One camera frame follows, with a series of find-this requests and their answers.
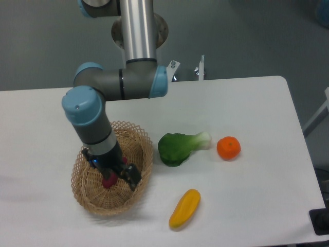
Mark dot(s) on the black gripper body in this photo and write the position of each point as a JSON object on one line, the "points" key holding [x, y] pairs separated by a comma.
{"points": [[101, 161]]}

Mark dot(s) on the purple sweet potato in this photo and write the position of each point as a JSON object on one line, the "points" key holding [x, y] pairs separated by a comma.
{"points": [[109, 181]]}

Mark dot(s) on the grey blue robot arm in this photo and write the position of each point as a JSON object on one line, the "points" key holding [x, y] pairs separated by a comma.
{"points": [[142, 77]]}

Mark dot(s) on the woven wicker oval basket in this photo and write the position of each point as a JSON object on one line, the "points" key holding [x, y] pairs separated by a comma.
{"points": [[86, 182]]}

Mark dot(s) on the green bok choy toy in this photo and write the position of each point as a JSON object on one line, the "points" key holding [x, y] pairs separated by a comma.
{"points": [[175, 148]]}

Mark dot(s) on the yellow mango toy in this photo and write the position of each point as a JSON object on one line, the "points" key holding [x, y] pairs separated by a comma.
{"points": [[185, 209]]}

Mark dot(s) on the orange tangerine toy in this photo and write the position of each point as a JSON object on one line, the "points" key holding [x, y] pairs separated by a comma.
{"points": [[228, 148]]}

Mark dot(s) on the black device at edge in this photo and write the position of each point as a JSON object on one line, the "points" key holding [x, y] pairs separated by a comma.
{"points": [[319, 219]]}

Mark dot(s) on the white metal mounting frame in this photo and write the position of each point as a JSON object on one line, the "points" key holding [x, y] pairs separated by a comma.
{"points": [[173, 66]]}

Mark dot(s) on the white frame at right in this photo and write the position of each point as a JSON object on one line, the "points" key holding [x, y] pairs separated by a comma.
{"points": [[316, 118]]}

